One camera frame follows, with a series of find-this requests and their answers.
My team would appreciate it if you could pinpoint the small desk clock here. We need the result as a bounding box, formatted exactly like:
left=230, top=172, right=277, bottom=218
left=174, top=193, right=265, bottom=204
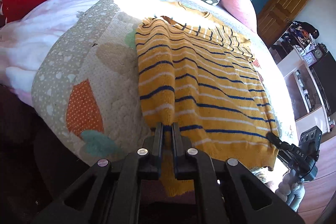
left=302, top=52, right=317, bottom=66

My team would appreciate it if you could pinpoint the wooden drawer cabinet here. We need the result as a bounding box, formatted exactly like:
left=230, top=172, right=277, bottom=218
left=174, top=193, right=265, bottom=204
left=298, top=136, right=335, bottom=223

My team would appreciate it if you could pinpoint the pink ribbed pillow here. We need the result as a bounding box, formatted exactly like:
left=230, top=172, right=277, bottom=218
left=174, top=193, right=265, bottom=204
left=203, top=0, right=258, bottom=33

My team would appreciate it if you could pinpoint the yellow striped knit sweater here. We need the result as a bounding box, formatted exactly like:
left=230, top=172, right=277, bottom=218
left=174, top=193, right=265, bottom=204
left=135, top=2, right=277, bottom=169

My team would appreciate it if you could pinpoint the patchwork heart quilt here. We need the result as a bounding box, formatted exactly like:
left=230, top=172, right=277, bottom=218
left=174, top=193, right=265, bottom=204
left=32, top=0, right=298, bottom=164

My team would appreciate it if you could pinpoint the black television screen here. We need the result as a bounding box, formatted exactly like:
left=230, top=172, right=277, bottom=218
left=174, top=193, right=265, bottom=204
left=311, top=52, right=335, bottom=116

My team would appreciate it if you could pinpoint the cluttered white shelf unit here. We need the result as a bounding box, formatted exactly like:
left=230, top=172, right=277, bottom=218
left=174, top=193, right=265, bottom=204
left=269, top=21, right=335, bottom=134

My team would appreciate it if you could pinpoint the white gloved hand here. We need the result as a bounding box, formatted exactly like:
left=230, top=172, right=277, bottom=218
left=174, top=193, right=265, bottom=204
left=275, top=170, right=305, bottom=212

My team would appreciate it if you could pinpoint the white pink bed sheet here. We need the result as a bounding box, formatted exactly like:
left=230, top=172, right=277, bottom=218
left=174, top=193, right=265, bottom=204
left=1, top=0, right=100, bottom=106

